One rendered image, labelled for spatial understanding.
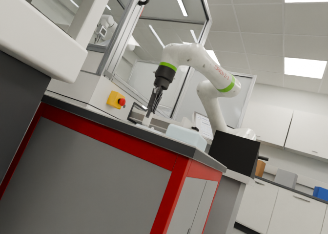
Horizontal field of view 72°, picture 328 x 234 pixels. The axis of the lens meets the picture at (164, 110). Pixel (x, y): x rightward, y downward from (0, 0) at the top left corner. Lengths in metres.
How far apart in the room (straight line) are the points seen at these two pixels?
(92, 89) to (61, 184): 0.50
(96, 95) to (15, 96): 0.50
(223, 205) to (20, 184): 1.00
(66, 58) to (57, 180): 0.35
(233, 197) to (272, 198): 2.74
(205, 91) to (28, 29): 1.09
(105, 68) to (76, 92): 0.18
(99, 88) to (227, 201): 0.92
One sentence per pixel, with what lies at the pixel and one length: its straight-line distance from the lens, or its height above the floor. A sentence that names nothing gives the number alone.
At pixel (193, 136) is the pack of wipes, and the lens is 0.62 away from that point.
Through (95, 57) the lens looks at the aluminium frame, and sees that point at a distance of 1.17.
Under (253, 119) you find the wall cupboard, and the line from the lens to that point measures 4.69.
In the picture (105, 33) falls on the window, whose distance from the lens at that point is 1.24.
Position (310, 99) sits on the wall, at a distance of 5.20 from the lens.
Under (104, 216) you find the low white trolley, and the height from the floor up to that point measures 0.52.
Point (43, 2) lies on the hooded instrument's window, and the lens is 0.61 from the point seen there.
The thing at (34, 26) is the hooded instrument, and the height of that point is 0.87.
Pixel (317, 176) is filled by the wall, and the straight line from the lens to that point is 4.87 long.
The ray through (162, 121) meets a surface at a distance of 1.24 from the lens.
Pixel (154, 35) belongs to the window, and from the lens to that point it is 1.44.
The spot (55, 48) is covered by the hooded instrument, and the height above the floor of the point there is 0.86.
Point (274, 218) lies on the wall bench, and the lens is 4.13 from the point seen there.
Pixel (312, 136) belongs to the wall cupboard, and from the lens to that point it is 4.61.
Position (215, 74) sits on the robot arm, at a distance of 1.20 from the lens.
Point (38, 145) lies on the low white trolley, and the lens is 0.84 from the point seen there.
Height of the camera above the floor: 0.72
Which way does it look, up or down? 10 degrees up
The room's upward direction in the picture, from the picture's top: 21 degrees clockwise
